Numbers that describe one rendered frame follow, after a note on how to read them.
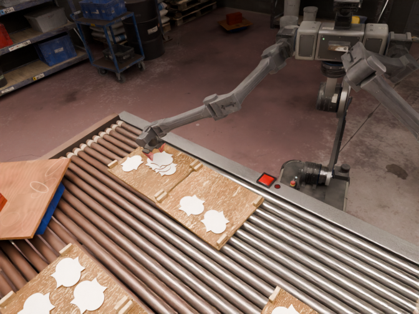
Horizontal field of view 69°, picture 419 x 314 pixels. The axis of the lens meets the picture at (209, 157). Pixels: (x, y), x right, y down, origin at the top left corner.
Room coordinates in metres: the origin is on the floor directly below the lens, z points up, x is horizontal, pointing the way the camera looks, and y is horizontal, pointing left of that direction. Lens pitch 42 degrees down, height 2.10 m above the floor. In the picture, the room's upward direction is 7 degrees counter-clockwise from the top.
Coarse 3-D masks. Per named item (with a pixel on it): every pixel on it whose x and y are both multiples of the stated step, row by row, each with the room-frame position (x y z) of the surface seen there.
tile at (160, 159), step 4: (164, 152) 1.34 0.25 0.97; (156, 156) 1.31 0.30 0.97; (160, 156) 1.30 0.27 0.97; (164, 156) 1.30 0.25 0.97; (168, 156) 1.29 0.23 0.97; (156, 160) 1.28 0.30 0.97; (160, 160) 1.27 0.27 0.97; (164, 160) 1.27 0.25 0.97; (168, 160) 1.26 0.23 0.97; (172, 160) 1.26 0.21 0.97; (156, 164) 1.25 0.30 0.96; (160, 164) 1.23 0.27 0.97; (164, 164) 1.23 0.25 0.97; (168, 164) 1.23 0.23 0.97
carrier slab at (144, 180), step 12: (132, 156) 1.38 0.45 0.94; (144, 156) 1.36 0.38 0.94; (180, 156) 1.32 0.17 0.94; (120, 168) 1.29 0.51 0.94; (144, 168) 1.26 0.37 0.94; (180, 168) 1.22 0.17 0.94; (132, 180) 1.18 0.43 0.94; (144, 180) 1.17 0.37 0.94; (156, 180) 1.15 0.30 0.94; (168, 180) 1.14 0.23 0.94; (180, 180) 1.13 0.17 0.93; (144, 192) 1.08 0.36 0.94; (156, 192) 1.07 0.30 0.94; (168, 192) 1.07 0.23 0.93
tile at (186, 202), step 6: (186, 198) 0.99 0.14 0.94; (192, 198) 0.99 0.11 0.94; (180, 204) 0.96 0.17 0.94; (186, 204) 0.95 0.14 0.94; (192, 204) 0.95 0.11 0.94; (198, 204) 0.94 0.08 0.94; (180, 210) 0.93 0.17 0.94; (186, 210) 0.92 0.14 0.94; (192, 210) 0.92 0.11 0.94; (198, 210) 0.91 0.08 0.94
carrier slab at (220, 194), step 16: (192, 176) 1.15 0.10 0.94; (208, 176) 1.13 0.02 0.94; (176, 192) 1.05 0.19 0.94; (192, 192) 1.04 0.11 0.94; (208, 192) 1.02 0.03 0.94; (224, 192) 1.01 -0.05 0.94; (240, 192) 1.00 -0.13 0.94; (160, 208) 0.97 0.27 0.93; (176, 208) 0.95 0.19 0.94; (208, 208) 0.92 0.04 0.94; (224, 208) 0.91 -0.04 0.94; (240, 208) 0.90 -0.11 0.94; (256, 208) 0.89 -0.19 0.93; (192, 224) 0.84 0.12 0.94; (240, 224) 0.81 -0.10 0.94; (208, 240) 0.74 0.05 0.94; (224, 240) 0.73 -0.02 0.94
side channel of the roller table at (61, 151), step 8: (104, 120) 1.78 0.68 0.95; (112, 120) 1.78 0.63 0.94; (120, 120) 1.83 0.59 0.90; (88, 128) 1.71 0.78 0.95; (96, 128) 1.69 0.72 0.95; (104, 128) 1.73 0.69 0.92; (80, 136) 1.62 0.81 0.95; (88, 136) 1.64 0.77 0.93; (64, 144) 1.57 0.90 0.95; (72, 144) 1.56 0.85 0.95; (56, 152) 1.49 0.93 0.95; (64, 152) 1.51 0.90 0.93; (72, 152) 1.54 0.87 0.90
